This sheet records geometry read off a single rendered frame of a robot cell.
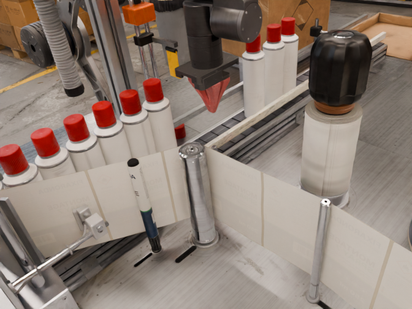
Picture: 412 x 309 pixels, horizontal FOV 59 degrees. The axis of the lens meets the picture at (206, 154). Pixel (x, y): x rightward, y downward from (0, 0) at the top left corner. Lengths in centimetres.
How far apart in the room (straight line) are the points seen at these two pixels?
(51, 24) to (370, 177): 62
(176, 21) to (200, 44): 268
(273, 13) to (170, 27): 218
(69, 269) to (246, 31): 48
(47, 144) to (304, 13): 97
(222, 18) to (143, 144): 26
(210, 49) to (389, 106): 62
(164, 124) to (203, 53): 16
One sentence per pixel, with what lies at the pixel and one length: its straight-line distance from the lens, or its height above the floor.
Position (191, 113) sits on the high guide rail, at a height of 96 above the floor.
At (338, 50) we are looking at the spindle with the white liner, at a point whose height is 117.
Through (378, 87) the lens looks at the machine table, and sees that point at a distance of 120.
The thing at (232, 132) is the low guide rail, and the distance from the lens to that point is 82.
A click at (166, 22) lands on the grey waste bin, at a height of 44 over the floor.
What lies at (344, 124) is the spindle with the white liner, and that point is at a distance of 57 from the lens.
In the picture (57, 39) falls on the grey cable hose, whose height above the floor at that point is 118.
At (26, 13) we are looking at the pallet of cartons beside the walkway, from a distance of 401.
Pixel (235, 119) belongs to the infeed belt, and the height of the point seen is 88.
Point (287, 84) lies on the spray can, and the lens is 97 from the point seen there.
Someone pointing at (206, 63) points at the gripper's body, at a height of 112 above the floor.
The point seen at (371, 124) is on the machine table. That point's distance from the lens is 102.
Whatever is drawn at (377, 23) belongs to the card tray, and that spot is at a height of 83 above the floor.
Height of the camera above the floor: 136
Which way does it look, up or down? 37 degrees down
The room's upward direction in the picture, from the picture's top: 7 degrees counter-clockwise
